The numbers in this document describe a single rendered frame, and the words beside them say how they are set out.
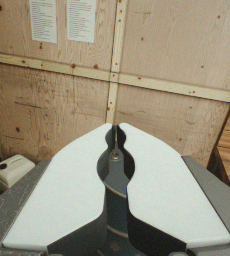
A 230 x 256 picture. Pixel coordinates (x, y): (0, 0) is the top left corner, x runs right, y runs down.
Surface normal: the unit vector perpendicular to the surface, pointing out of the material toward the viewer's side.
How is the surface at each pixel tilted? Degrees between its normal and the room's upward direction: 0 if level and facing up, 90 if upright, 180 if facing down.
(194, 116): 91
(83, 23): 90
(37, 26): 90
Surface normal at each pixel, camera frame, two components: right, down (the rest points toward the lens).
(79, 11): -0.25, 0.43
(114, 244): -0.44, 0.38
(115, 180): 0.10, -0.87
